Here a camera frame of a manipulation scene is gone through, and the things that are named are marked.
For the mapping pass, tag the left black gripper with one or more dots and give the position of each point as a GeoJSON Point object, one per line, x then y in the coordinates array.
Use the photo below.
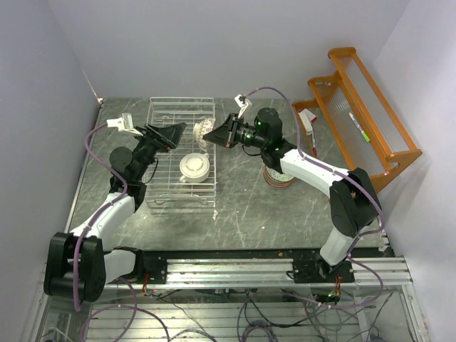
{"type": "Point", "coordinates": [169, 136]}

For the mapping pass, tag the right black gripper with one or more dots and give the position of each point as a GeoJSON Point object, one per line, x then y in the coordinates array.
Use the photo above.
{"type": "Point", "coordinates": [225, 135]}

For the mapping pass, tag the beige patterned bowl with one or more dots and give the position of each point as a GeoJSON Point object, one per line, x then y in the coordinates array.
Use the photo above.
{"type": "Point", "coordinates": [200, 129]}

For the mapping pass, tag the white handled soup bowl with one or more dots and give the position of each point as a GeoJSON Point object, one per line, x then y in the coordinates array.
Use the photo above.
{"type": "Point", "coordinates": [194, 168]}

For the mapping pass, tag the white wire dish rack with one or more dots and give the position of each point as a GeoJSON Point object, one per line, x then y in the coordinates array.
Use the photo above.
{"type": "Point", "coordinates": [164, 187]}

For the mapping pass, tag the light grey bowl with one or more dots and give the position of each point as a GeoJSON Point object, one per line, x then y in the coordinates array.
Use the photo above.
{"type": "Point", "coordinates": [277, 179]}

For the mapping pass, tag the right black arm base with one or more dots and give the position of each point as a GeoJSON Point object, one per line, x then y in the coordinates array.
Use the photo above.
{"type": "Point", "coordinates": [316, 271]}

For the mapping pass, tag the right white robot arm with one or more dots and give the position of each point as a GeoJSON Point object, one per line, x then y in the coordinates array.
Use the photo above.
{"type": "Point", "coordinates": [353, 202]}

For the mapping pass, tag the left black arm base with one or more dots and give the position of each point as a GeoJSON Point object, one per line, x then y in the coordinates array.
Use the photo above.
{"type": "Point", "coordinates": [134, 264]}

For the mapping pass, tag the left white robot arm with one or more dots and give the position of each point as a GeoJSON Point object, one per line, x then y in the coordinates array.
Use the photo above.
{"type": "Point", "coordinates": [81, 262]}

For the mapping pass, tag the orange wooden shelf rack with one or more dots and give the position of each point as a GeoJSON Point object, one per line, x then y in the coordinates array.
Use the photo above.
{"type": "Point", "coordinates": [351, 88]}

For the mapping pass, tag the white red eraser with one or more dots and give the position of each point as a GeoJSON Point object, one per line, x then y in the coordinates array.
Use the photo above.
{"type": "Point", "coordinates": [307, 118]}

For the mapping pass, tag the red marker pen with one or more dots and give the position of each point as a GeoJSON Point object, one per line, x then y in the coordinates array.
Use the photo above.
{"type": "Point", "coordinates": [313, 144]}

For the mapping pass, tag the green tipped marker pen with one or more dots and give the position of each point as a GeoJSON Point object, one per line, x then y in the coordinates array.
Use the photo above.
{"type": "Point", "coordinates": [359, 127]}

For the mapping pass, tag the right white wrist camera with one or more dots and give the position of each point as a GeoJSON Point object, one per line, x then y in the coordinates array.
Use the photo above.
{"type": "Point", "coordinates": [243, 102]}

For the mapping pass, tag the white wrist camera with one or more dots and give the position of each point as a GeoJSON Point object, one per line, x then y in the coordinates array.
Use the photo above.
{"type": "Point", "coordinates": [123, 124]}
{"type": "Point", "coordinates": [243, 102]}

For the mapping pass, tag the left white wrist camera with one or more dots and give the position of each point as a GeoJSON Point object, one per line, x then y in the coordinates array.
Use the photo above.
{"type": "Point", "coordinates": [123, 124]}

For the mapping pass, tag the aluminium mounting rail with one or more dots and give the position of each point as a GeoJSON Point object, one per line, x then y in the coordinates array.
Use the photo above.
{"type": "Point", "coordinates": [256, 273]}

